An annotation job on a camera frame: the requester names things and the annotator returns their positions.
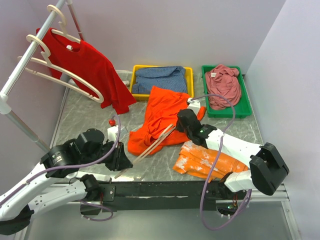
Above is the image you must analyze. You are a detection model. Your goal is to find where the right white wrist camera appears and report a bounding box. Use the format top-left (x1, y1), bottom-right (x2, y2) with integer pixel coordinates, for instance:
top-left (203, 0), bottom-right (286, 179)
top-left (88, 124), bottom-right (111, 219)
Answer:
top-left (187, 97), bottom-right (201, 116)

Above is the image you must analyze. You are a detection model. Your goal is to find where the green plastic bin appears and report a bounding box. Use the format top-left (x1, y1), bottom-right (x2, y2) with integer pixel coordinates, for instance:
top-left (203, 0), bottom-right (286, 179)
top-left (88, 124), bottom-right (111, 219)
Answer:
top-left (201, 65), bottom-right (252, 119)

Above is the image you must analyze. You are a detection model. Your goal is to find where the beige plastic hanger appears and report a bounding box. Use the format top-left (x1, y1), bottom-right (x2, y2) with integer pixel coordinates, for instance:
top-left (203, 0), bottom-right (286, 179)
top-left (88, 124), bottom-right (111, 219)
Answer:
top-left (114, 123), bottom-right (177, 180)

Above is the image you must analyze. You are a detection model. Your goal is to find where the bright orange t shirt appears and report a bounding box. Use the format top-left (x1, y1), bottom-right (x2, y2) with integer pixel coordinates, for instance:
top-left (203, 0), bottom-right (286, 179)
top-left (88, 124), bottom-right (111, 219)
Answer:
top-left (127, 85), bottom-right (207, 156)

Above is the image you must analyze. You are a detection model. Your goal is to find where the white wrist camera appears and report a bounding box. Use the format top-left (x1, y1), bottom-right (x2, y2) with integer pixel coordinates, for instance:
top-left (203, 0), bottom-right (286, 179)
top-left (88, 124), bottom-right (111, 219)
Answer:
top-left (107, 119), bottom-right (121, 142)
top-left (187, 97), bottom-right (201, 116)

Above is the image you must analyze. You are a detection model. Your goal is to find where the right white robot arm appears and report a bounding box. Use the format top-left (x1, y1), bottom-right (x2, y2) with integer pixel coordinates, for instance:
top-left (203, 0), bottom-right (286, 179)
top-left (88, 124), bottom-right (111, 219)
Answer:
top-left (177, 108), bottom-right (290, 200)

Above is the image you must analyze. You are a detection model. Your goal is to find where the orange cloth with white paint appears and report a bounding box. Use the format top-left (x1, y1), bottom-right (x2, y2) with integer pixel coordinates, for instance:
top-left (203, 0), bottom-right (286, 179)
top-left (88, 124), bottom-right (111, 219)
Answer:
top-left (172, 140), bottom-right (249, 181)

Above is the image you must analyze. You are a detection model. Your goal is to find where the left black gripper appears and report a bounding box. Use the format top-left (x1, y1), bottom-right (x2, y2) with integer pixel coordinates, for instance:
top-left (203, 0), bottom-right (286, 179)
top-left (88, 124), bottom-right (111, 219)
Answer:
top-left (81, 138), bottom-right (133, 171)

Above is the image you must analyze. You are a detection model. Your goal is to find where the metal clothes rack rail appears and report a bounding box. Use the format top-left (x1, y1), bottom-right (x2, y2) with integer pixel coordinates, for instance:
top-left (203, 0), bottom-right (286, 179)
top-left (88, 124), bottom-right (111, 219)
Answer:
top-left (0, 0), bottom-right (72, 153)

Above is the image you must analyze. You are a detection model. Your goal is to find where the red t shirt on hanger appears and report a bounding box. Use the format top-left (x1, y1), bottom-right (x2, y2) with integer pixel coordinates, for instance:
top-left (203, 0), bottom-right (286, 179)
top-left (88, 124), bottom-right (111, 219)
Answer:
top-left (42, 28), bottom-right (136, 115)

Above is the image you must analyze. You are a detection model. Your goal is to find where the beige empty hanger front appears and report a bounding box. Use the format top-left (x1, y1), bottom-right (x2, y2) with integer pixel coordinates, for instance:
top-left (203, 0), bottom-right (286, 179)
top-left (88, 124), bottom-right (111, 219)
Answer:
top-left (23, 34), bottom-right (104, 103)

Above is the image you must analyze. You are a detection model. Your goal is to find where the yellow plastic bin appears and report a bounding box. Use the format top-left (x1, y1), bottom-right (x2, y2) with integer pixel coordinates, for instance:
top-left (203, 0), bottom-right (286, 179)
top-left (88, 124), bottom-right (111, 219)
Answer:
top-left (129, 64), bottom-right (195, 102)

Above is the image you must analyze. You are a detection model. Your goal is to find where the black base bar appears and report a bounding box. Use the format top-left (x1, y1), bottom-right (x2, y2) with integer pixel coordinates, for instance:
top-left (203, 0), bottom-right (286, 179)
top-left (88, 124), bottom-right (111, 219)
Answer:
top-left (88, 180), bottom-right (246, 212)

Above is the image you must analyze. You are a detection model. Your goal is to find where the beige hanger holding red shirt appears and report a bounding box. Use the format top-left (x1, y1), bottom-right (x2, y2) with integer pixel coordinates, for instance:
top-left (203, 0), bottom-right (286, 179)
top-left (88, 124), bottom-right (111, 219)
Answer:
top-left (46, 4), bottom-right (81, 44)

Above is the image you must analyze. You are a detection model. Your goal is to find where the blue checkered shirt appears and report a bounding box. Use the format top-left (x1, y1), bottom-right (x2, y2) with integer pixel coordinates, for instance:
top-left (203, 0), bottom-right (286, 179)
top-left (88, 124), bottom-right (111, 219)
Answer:
top-left (131, 66), bottom-right (188, 95)

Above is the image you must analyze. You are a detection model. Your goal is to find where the pink crumpled shirt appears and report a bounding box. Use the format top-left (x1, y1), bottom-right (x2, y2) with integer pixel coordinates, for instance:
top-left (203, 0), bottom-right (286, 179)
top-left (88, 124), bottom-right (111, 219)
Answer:
top-left (204, 64), bottom-right (242, 106)

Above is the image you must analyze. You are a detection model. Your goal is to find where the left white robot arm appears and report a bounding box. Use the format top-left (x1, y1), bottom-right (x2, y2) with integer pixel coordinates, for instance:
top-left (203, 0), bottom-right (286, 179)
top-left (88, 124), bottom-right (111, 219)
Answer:
top-left (0, 126), bottom-right (133, 236)

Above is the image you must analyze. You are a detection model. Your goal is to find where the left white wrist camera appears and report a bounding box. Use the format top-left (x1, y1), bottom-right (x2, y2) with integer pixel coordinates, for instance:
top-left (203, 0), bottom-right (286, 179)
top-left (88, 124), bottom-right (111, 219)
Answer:
top-left (107, 119), bottom-right (121, 142)

